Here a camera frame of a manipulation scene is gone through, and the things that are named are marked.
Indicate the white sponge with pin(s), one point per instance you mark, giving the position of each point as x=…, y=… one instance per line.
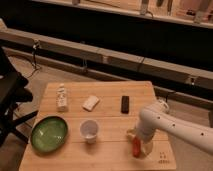
x=90, y=103

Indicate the black tripod stand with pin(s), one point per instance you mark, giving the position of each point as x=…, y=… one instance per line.
x=35, y=65

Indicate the white plastic bottle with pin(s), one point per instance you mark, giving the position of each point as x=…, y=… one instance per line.
x=61, y=100

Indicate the black chair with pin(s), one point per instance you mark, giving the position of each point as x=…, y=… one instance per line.
x=12, y=91

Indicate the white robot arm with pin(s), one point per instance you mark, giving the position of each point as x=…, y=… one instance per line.
x=155, y=117

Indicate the black rectangular block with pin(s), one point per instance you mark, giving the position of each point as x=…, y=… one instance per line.
x=125, y=104

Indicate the white plastic cup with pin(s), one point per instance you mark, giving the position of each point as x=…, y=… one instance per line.
x=89, y=131

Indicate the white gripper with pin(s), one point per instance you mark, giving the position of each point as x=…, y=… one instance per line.
x=146, y=145

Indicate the green plate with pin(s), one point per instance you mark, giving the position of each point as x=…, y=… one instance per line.
x=49, y=134

